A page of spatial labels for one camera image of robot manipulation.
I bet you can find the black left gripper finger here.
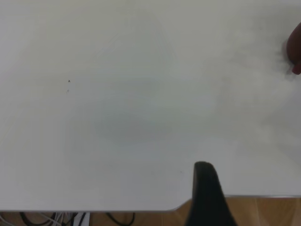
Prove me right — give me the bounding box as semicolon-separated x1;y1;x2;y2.
184;161;238;226

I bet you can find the red ceramic mug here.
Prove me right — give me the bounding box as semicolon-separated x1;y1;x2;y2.
285;22;301;75

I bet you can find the black floor cable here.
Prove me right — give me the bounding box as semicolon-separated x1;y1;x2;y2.
19;211;57;226
105;211;136;226

